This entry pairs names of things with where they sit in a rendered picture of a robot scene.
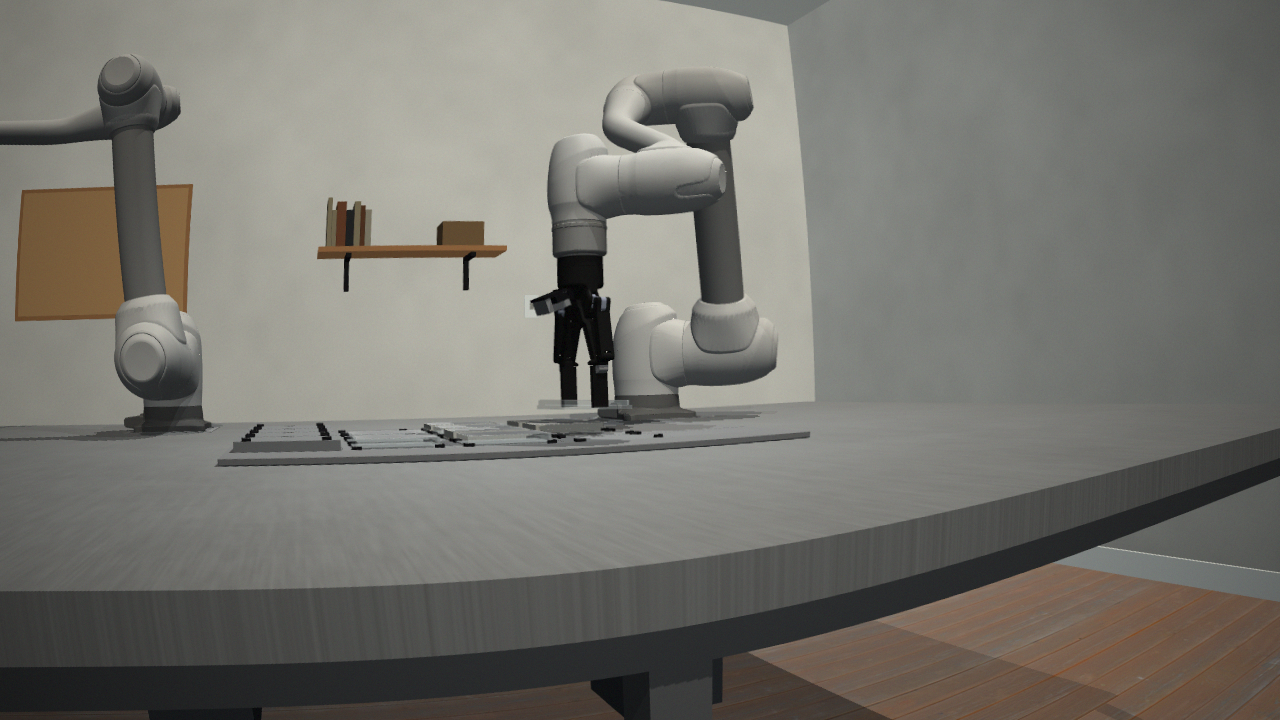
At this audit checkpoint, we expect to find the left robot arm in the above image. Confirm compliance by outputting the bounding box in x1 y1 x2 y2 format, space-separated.
547 67 778 420

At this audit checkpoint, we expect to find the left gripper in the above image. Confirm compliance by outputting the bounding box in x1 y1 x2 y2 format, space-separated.
553 255 614 407

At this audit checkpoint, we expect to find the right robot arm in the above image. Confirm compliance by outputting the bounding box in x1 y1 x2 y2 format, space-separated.
0 54 212 432

